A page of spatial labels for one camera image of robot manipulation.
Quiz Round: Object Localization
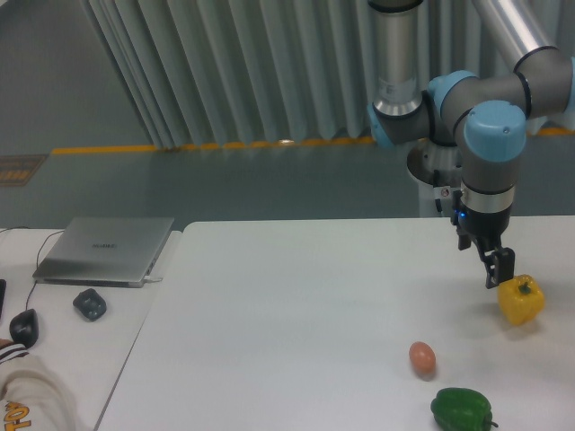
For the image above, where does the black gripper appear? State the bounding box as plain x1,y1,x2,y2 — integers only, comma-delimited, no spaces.
453,205,514,288

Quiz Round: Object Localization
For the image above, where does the yellow bell pepper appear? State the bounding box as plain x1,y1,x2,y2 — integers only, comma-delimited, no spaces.
498,274,545,326

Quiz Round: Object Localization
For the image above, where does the cream sleeved forearm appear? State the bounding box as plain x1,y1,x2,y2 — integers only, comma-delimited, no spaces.
1,339,77,431

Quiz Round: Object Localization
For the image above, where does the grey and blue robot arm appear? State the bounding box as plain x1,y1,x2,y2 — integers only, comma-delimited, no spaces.
367,1,574,288

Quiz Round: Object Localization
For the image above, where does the green bell pepper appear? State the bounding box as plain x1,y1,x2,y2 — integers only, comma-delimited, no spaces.
430,387,499,431

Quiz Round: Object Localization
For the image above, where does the brown egg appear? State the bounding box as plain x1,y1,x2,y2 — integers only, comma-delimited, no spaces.
409,341,437,374

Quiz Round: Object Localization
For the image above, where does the grey pleated curtain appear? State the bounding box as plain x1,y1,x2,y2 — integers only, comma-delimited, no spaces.
87,1,574,148

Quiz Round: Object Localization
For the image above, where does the silver closed laptop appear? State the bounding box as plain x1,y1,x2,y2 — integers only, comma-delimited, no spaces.
33,217,173,287

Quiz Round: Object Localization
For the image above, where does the black power adapter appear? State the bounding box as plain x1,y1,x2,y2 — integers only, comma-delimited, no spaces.
73,288,108,322

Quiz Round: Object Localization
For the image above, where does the black computer mouse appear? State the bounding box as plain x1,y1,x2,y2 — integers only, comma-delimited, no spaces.
9,309,40,348

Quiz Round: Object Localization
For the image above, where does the black device at left edge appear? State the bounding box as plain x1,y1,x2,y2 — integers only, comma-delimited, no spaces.
0,278,7,320

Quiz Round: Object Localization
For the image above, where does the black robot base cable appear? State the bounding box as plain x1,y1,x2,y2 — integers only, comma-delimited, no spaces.
432,169,450,218

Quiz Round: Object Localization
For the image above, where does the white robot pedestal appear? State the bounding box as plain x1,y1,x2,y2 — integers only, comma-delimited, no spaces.
407,140,462,217

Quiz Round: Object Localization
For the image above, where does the black mouse cable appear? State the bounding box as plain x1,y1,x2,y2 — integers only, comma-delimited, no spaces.
0,226,66,312

